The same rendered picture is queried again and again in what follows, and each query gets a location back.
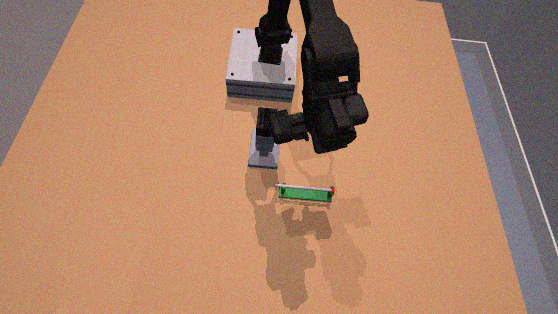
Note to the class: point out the grey pin with red cap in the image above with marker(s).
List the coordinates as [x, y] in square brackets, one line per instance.
[305, 187]

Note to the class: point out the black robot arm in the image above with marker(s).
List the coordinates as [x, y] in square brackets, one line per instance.
[328, 52]

